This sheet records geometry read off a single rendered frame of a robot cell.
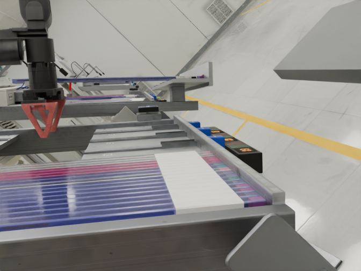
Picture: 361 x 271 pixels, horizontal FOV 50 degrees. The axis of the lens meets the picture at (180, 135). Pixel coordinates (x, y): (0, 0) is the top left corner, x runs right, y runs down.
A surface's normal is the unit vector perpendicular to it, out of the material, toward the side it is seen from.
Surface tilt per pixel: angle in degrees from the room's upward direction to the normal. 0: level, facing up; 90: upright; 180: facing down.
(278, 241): 90
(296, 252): 90
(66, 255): 90
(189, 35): 90
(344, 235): 0
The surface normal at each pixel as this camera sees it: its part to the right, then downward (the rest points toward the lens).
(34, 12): 0.25, 0.04
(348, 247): -0.71, -0.67
